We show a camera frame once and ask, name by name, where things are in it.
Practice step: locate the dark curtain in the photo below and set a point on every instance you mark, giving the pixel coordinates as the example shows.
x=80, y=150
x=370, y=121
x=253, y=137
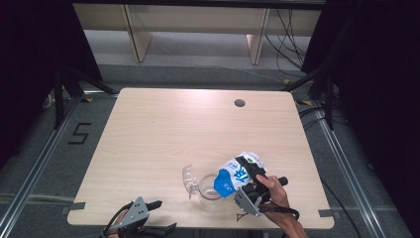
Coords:
x=379, y=82
x=29, y=66

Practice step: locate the clear glass jar with lid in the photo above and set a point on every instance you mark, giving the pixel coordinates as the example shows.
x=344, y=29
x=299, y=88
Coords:
x=206, y=189

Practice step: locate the person's right hand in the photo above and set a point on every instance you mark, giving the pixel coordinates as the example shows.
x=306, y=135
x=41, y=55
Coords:
x=277, y=196

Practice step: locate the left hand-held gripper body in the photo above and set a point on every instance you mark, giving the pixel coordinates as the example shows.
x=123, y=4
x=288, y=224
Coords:
x=135, y=213

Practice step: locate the grey tape strip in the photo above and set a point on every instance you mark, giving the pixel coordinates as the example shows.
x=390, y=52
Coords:
x=327, y=213
x=76, y=206

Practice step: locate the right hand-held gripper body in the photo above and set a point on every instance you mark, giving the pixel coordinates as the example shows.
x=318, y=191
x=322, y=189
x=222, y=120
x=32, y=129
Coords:
x=247, y=202

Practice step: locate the yellow and black tape marker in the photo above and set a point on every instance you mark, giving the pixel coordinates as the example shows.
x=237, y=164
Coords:
x=87, y=99

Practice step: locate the black metal stand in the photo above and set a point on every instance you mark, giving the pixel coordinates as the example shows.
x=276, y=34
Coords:
x=328, y=99
x=59, y=99

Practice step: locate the person's left hand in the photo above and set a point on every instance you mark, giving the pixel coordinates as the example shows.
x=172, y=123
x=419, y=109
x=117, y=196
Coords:
x=119, y=219

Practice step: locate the blue white milk carton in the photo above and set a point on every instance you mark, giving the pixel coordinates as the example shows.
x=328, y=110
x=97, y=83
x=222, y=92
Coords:
x=231, y=178

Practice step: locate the aluminium floor rail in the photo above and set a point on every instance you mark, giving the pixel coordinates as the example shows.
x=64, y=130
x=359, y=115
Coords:
x=346, y=168
x=39, y=165

